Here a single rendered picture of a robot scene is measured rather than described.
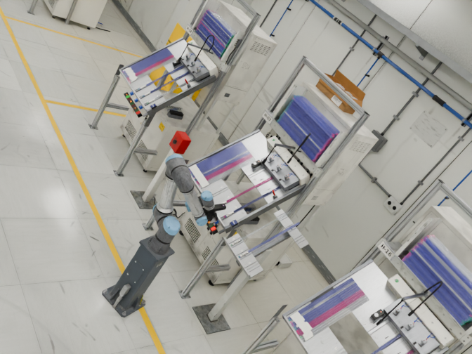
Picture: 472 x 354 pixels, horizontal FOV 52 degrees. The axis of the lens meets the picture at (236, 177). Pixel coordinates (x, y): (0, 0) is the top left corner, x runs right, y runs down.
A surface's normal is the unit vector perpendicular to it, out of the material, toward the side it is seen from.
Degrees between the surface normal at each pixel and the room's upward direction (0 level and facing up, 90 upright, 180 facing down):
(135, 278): 90
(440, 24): 90
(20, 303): 0
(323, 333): 45
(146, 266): 90
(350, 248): 90
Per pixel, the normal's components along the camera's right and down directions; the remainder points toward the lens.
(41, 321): 0.51, -0.74
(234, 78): 0.50, 0.66
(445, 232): -0.70, -0.07
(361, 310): -0.13, -0.58
